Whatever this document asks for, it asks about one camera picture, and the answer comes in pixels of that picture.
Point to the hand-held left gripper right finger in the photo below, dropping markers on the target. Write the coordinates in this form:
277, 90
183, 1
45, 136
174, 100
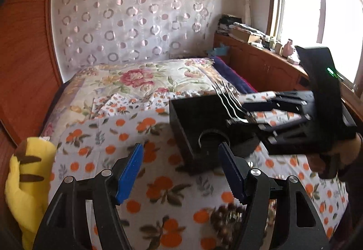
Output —
232, 174

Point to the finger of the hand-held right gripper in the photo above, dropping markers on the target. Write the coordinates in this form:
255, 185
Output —
263, 95
249, 126

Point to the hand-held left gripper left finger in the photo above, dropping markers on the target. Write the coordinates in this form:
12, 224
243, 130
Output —
130, 174

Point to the heap of beaded jewelry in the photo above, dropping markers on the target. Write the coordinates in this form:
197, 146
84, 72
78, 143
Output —
224, 218

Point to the black jewelry box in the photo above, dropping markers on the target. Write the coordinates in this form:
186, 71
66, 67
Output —
192, 116

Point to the person's right forearm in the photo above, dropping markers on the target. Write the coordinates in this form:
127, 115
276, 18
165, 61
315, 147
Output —
354, 176

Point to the person's right hand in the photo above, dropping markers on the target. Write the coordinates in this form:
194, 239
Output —
314, 165

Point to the wooden low cabinet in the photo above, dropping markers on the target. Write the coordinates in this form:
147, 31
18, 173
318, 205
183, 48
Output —
255, 60

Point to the white tissue box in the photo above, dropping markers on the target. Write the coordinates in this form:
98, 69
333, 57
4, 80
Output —
293, 60

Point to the dark blue blanket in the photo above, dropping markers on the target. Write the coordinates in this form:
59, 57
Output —
227, 71

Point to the orange fruit print cloth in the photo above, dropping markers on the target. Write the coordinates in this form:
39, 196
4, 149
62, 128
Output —
175, 196

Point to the group of small bottles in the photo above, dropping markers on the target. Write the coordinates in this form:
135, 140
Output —
272, 44

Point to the pink figurine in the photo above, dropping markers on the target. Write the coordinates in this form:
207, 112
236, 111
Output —
288, 48

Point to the teal paper bag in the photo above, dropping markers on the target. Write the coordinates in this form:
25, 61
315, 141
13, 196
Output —
219, 51

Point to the cardboard box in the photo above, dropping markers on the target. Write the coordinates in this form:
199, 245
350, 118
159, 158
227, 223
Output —
244, 36

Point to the folded light cloths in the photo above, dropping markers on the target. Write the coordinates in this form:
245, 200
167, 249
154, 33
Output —
249, 27

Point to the small floral print cloth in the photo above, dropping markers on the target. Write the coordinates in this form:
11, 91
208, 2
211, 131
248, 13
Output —
122, 105

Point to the stack of dark clothes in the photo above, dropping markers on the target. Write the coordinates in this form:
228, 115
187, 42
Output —
227, 24

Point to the window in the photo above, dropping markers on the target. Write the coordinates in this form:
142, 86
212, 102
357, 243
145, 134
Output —
300, 6

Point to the floral quilt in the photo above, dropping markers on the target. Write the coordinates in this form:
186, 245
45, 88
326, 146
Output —
136, 79

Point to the yellow plush toy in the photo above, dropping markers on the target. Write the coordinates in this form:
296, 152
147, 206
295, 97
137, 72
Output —
25, 182

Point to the circle pattern sheer curtain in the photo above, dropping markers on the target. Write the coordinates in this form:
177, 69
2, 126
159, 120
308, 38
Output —
127, 26

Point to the wooden slatted wardrobe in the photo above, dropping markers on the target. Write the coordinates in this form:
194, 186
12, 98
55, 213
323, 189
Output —
25, 54

